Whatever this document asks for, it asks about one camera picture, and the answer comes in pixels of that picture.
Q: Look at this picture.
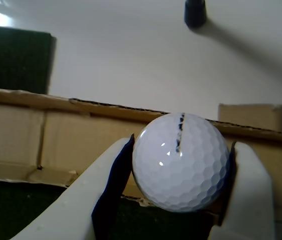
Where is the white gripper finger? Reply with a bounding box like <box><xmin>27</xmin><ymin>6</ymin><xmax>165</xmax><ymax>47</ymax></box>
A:
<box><xmin>210</xmin><ymin>141</ymin><xmax>276</xmax><ymax>240</ymax></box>
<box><xmin>10</xmin><ymin>133</ymin><xmax>136</xmax><ymax>240</ymax></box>

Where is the white golf ball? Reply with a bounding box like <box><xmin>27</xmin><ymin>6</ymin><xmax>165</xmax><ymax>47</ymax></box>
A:
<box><xmin>132</xmin><ymin>112</ymin><xmax>230</xmax><ymax>213</ymax></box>

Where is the long green putting mat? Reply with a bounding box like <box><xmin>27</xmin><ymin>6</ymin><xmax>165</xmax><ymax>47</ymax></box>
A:
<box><xmin>0</xmin><ymin>178</ymin><xmax>219</xmax><ymax>240</ymax></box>

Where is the brown cardboard ramp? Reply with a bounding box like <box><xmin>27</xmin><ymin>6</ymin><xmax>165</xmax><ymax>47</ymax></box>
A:
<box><xmin>0</xmin><ymin>86</ymin><xmax>282</xmax><ymax>226</ymax></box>

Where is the small green turf piece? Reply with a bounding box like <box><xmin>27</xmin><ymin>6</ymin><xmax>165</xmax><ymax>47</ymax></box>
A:
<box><xmin>0</xmin><ymin>24</ymin><xmax>56</xmax><ymax>95</ymax></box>

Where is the black tripod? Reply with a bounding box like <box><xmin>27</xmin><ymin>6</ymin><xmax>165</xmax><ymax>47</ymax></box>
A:
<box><xmin>183</xmin><ymin>0</ymin><xmax>208</xmax><ymax>28</ymax></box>

